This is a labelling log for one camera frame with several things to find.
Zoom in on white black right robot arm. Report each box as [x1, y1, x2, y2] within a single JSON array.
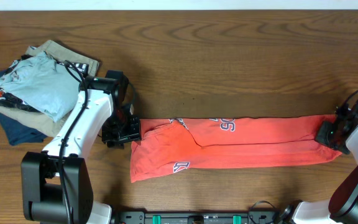
[[284, 100, 358, 224]]

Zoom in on navy blue folded garment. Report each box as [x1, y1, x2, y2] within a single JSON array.
[[0, 70, 47, 146]]

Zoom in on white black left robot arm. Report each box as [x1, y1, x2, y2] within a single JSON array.
[[21, 70, 141, 223]]

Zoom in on light blue folded shirt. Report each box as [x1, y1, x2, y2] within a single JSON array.
[[0, 52, 80, 122]]

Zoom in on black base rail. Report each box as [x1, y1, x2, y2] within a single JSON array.
[[109, 201, 293, 224]]

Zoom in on red orange t-shirt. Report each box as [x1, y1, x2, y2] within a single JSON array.
[[130, 115, 341, 182]]

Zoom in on beige folded pants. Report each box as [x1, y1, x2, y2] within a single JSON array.
[[0, 40, 99, 137]]

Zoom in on black patterned folded garment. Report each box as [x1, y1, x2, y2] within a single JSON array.
[[0, 54, 90, 113]]

